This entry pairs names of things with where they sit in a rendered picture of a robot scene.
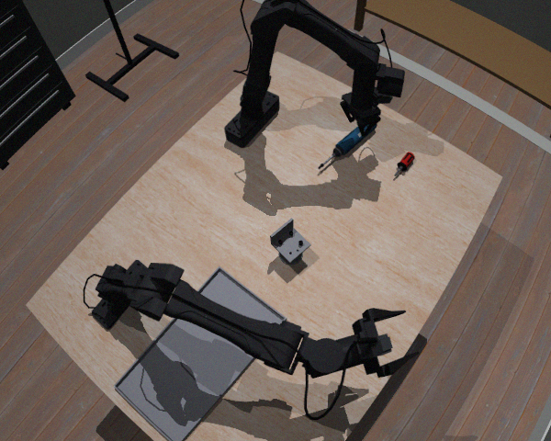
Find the dark grey cylinder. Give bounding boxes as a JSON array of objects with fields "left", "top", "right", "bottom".
[{"left": 279, "top": 253, "right": 303, "bottom": 265}]

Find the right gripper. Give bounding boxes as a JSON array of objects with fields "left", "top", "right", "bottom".
[{"left": 335, "top": 308, "right": 419, "bottom": 378}]

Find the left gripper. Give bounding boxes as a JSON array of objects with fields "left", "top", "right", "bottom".
[{"left": 340, "top": 87, "right": 390, "bottom": 137}]

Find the dark blue electric screwdriver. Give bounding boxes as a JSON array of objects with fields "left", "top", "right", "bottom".
[{"left": 323, "top": 124, "right": 377, "bottom": 164}]

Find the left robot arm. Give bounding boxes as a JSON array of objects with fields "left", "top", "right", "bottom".
[{"left": 224, "top": 0, "right": 405, "bottom": 140}]

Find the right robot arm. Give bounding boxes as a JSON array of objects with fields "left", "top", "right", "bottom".
[{"left": 92, "top": 260, "right": 344, "bottom": 379}]

